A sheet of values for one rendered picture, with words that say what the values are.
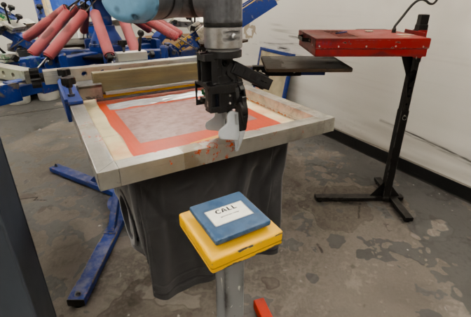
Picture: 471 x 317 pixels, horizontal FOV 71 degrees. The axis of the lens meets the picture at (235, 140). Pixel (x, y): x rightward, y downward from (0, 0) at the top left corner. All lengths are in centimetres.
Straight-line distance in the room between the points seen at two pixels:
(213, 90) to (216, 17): 13
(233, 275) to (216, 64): 38
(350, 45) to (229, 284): 141
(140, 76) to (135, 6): 70
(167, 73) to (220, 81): 59
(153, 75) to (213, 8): 63
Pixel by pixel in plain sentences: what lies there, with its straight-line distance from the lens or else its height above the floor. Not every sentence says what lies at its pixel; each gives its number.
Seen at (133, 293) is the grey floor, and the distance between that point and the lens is 179.
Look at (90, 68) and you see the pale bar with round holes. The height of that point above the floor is 104.
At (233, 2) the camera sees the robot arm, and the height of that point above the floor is 129.
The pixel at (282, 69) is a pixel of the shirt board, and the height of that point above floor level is 95.
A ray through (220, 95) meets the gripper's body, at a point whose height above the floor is 112.
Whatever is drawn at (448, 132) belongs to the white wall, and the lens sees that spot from 271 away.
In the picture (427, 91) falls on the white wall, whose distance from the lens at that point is 274.
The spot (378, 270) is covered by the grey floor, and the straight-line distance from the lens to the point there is 196.
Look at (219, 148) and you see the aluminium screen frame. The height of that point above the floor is 100.
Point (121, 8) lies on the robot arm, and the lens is 54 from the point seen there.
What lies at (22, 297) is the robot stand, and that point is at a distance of 113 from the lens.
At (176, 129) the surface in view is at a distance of 89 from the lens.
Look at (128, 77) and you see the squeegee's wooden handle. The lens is 120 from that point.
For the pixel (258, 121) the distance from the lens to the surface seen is 93.
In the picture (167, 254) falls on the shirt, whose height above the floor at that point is 68.
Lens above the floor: 130
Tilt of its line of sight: 24 degrees down
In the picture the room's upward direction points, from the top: straight up
